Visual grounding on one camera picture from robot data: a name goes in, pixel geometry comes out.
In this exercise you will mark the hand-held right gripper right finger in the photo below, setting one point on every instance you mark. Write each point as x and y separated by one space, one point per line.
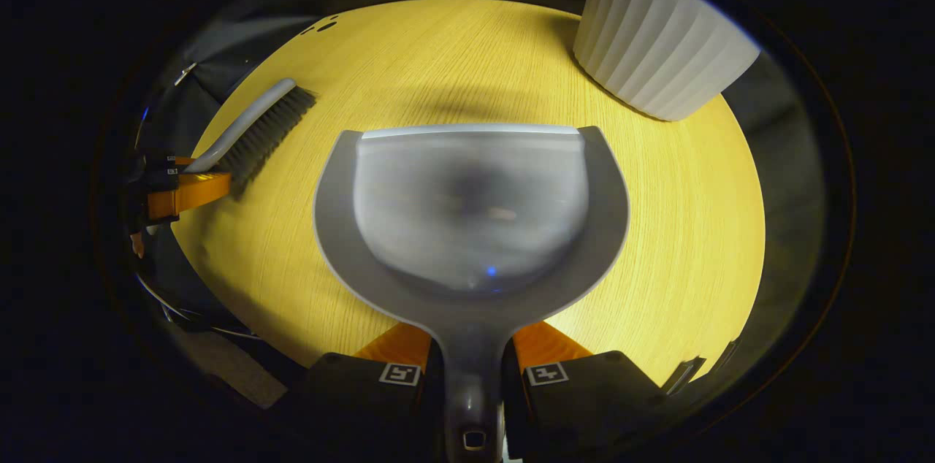
584 404

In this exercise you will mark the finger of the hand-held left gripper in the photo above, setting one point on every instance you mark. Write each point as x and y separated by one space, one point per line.
190 196

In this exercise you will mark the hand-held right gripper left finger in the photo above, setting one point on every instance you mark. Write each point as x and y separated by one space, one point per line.
358 404

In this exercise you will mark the grey dustpan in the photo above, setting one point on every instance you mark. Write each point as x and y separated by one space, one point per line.
467 215

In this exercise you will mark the white ribbed garbage bin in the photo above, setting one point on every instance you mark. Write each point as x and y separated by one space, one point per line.
657 39

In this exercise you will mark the black desk edge clamp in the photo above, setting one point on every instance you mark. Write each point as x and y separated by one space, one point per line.
683 375
727 357

